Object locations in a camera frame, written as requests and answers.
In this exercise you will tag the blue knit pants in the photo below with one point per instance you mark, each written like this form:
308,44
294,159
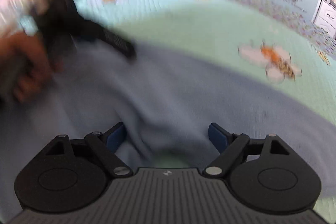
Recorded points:
157,103

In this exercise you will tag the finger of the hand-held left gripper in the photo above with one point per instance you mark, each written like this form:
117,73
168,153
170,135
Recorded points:
119,45

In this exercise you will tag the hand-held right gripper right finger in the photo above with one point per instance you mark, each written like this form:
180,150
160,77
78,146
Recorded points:
217,134

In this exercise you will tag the white drawer cabinet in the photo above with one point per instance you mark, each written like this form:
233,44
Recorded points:
326,14

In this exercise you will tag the bee print quilted bedspread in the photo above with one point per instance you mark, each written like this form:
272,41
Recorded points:
197,29

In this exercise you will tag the person's left hand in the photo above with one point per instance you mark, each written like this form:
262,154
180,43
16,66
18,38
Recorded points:
34,56

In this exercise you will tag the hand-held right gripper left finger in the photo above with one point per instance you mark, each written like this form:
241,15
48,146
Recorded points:
115,134

